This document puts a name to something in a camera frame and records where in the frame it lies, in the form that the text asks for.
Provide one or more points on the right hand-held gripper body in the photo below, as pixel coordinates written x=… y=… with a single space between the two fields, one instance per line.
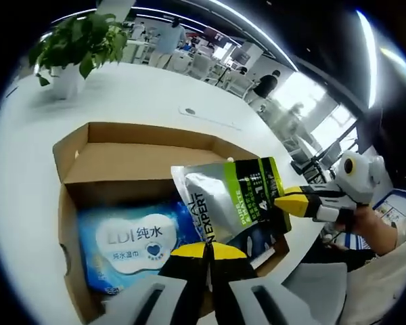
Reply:
x=362 y=186

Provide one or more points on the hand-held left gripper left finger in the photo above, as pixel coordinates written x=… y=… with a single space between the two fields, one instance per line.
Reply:
x=186 y=271

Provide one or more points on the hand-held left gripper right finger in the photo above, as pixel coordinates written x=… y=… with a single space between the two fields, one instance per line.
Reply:
x=233 y=274

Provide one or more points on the blue wet wipes soft pack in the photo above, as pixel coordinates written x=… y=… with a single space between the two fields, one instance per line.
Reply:
x=128 y=237

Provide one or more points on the silver green soft pouch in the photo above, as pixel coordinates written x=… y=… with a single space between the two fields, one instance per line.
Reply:
x=223 y=199

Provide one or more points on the brown cardboard shoe box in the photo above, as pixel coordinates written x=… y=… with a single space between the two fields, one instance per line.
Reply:
x=128 y=162

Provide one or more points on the person's right hand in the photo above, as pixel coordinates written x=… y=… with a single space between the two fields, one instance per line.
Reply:
x=358 y=218

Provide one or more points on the blue white poster board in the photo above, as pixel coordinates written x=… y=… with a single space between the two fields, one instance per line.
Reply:
x=392 y=206

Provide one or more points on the grey mesh office chair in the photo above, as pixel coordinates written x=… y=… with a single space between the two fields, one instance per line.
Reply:
x=318 y=284

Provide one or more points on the white office chair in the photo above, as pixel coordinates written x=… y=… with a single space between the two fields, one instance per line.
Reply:
x=238 y=83
x=201 y=62

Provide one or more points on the white plant pot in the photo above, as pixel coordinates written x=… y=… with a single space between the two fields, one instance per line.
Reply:
x=67 y=83

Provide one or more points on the green leafy plant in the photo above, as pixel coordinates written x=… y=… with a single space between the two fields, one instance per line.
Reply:
x=78 y=44

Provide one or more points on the white square pillar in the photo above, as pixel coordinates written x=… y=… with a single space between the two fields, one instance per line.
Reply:
x=111 y=6

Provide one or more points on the dark red wall screen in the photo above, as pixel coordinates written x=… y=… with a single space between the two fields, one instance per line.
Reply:
x=216 y=34

